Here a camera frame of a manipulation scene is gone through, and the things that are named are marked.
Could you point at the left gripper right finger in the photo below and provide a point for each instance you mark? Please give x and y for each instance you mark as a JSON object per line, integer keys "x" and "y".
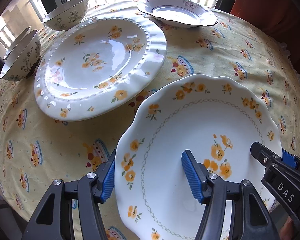
{"x": 250, "y": 218}

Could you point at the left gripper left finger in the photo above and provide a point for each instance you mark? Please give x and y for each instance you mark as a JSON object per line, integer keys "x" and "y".
{"x": 52, "y": 218}

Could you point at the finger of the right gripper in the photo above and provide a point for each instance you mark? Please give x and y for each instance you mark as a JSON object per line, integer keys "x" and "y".
{"x": 282, "y": 181}
{"x": 291, "y": 160}

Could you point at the scalloped plate orange flowers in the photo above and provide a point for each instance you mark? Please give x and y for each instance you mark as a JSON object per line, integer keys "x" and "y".
{"x": 184, "y": 137}

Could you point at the floral bowl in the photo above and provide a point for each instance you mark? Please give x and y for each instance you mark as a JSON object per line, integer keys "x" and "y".
{"x": 16, "y": 41}
{"x": 22, "y": 58}
{"x": 66, "y": 15}

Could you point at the deep plate red trim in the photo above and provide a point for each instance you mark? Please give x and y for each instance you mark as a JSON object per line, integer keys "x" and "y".
{"x": 179, "y": 13}

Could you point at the yellow patterned tablecloth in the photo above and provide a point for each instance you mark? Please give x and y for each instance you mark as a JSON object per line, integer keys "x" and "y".
{"x": 36, "y": 149}

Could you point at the beaded rim floral plate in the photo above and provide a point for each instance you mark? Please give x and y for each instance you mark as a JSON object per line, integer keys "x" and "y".
{"x": 99, "y": 65}

